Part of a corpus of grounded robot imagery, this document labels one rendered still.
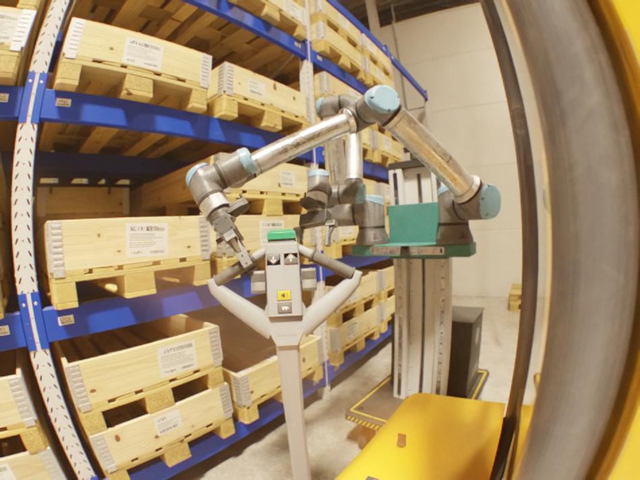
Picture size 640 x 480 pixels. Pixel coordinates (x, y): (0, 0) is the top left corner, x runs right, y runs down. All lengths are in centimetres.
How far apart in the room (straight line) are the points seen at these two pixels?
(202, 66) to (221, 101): 23
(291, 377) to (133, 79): 138
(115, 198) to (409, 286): 229
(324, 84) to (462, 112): 410
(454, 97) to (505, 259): 325
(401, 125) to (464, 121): 519
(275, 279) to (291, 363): 24
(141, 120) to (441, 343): 194
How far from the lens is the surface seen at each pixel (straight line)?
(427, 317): 185
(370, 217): 166
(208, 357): 166
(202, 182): 94
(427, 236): 168
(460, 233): 147
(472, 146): 619
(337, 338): 256
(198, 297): 164
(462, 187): 131
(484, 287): 615
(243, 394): 189
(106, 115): 153
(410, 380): 206
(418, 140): 120
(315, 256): 85
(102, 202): 268
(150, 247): 144
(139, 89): 156
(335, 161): 170
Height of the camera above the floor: 143
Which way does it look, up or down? 2 degrees down
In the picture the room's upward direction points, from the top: 3 degrees counter-clockwise
